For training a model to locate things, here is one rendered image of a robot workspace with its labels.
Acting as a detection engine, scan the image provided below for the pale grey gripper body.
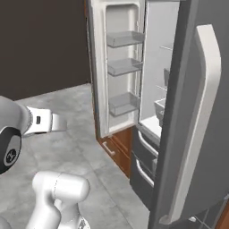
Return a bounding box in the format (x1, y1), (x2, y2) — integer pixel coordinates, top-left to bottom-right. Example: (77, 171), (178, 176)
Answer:
(50, 113), (68, 132)

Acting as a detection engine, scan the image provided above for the white-lined fridge door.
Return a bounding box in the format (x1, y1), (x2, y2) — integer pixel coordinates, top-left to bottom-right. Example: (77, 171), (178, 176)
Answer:
(87, 0), (148, 140)

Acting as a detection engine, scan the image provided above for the grey fridge drawer front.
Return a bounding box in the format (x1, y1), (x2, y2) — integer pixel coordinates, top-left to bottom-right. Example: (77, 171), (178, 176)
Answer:
(131, 124), (161, 174)
(129, 151), (157, 212)

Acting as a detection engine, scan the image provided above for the clear fridge crisper bin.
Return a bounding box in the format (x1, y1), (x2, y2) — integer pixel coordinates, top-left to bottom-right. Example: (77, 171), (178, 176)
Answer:
(153, 98), (167, 127)

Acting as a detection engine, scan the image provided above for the grey fridge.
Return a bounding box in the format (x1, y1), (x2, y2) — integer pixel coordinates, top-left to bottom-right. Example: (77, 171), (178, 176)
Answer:
(129, 0), (182, 213)

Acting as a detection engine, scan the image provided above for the grey fridge door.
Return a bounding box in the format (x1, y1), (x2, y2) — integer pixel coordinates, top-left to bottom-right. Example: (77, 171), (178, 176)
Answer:
(148, 0), (229, 229)

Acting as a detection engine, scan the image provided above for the clear door bin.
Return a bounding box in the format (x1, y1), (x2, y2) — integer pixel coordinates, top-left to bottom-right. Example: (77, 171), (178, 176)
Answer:
(106, 57), (144, 78)
(106, 30), (147, 49)
(108, 91), (141, 117)

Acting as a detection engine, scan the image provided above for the brown wooden cabinet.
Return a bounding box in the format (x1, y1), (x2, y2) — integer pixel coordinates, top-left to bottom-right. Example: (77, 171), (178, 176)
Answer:
(95, 126), (134, 179)

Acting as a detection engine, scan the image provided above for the silver cabinet handle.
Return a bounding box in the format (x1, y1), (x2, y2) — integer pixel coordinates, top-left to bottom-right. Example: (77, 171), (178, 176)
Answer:
(101, 140), (116, 157)

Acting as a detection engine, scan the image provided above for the silver fridge drawer handle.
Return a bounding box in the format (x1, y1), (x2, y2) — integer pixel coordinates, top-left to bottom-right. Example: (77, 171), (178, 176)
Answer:
(136, 130), (160, 158)
(135, 158), (156, 189)

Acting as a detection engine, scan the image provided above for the white fridge door handle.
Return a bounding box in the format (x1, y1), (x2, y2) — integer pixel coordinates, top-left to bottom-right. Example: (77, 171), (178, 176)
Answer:
(158, 23), (223, 225)

